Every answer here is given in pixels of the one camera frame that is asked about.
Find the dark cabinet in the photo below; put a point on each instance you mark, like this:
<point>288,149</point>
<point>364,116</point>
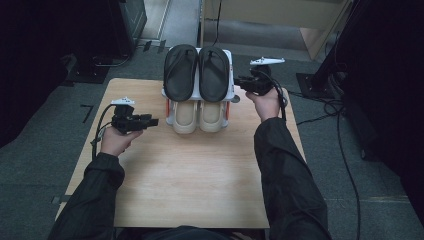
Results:
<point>131,23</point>

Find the black stand with base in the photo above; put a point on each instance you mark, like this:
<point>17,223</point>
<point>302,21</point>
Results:
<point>320,83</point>

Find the person's torso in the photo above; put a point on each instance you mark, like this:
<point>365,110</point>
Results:
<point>190,234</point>

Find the person's left hand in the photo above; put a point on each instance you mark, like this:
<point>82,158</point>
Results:
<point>115,143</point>

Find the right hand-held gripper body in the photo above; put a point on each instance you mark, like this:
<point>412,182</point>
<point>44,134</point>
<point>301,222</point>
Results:
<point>261,83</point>

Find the person's right hand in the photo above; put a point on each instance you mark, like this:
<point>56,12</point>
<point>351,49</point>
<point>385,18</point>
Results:
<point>266,106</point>

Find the white shoe rack orange supports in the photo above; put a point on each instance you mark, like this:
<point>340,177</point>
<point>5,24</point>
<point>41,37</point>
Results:
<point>230,66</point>

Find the dark stand base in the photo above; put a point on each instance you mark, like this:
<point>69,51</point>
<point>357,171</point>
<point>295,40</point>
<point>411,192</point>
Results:
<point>86,71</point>

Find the light wooden cabinet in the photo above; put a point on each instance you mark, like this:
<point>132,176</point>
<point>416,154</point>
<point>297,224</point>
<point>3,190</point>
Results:
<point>266,16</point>

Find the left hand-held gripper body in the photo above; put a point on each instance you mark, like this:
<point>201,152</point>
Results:
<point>126,121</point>

